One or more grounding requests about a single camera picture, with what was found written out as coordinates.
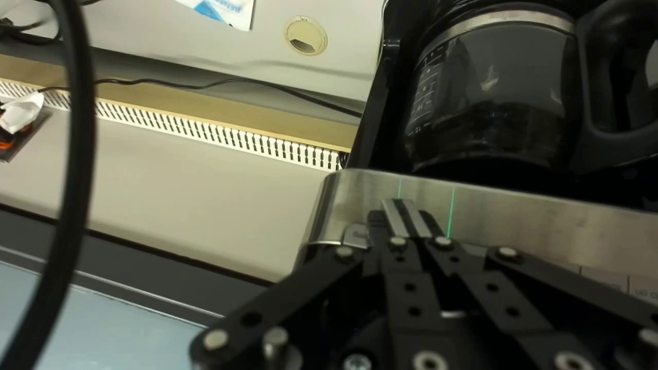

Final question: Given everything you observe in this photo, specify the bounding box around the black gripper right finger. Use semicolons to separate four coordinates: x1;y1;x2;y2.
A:
399;199;658;370

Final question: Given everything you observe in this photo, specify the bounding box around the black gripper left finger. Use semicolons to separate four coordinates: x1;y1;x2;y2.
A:
188;198;449;370

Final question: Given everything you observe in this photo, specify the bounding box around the black steel coffee maker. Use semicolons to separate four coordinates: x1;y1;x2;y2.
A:
301;0;658;305

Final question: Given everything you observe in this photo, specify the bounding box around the beige baseboard vent strip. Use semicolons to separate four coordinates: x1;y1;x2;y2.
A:
0;52;361;174

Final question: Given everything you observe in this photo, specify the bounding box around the blue white paper leaflet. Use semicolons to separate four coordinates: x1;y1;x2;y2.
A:
176;0;258;34

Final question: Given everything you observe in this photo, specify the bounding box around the black wall cable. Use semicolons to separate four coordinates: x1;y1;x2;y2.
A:
40;73;367;119

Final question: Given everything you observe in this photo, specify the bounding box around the thick black camera cable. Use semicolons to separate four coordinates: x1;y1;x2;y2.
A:
0;0;100;370

